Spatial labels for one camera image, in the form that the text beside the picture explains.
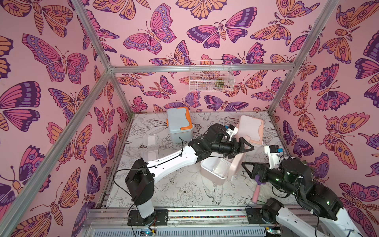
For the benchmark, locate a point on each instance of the white wire basket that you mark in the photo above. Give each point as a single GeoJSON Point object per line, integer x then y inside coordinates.
{"type": "Point", "coordinates": [211, 78]}

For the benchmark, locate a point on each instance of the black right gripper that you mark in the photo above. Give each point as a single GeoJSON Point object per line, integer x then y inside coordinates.
{"type": "Point", "coordinates": [260, 172]}

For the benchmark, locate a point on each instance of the white and peach first aid box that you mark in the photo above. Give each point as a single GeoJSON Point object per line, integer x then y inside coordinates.
{"type": "Point", "coordinates": [251, 129]}

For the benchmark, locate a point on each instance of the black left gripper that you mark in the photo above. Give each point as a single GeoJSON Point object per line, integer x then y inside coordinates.
{"type": "Point", "coordinates": [238, 146]}

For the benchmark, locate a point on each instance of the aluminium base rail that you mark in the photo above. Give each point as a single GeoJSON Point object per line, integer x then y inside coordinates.
{"type": "Point", "coordinates": [228, 221]}

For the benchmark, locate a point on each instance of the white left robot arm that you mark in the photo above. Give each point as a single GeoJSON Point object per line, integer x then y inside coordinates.
{"type": "Point", "coordinates": [143, 175]}

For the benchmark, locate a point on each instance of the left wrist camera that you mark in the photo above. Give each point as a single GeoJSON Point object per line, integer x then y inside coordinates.
{"type": "Point", "coordinates": [231, 131]}

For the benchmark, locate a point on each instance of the grey and orange first aid box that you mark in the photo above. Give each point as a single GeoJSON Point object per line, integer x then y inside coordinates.
{"type": "Point", "coordinates": [179, 124]}

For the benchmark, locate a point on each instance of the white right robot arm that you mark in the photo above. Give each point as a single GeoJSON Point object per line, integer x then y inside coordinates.
{"type": "Point", "coordinates": [321, 202]}

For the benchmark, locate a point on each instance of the pink first aid box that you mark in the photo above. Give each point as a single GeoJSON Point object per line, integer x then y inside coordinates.
{"type": "Point", "coordinates": [219, 170]}

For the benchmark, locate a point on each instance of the purple and pink brush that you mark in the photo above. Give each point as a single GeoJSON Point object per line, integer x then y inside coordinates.
{"type": "Point", "coordinates": [257, 189]}

